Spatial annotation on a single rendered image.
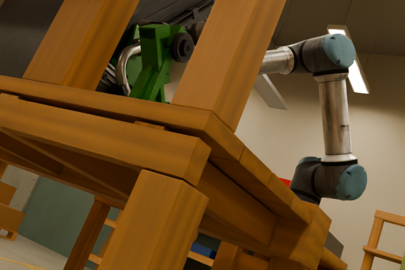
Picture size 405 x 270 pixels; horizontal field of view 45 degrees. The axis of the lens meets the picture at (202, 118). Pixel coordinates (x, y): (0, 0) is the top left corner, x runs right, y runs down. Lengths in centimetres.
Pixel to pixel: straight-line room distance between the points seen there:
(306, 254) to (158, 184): 59
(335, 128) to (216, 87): 85
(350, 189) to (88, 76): 90
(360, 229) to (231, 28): 616
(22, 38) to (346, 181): 106
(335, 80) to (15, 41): 98
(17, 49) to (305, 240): 93
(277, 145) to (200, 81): 683
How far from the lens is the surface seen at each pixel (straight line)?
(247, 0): 88
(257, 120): 794
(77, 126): 95
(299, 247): 124
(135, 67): 153
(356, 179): 161
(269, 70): 160
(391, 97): 755
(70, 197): 947
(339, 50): 158
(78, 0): 117
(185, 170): 75
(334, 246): 172
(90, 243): 191
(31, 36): 146
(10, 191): 836
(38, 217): 986
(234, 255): 160
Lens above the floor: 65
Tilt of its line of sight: 16 degrees up
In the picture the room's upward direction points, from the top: 22 degrees clockwise
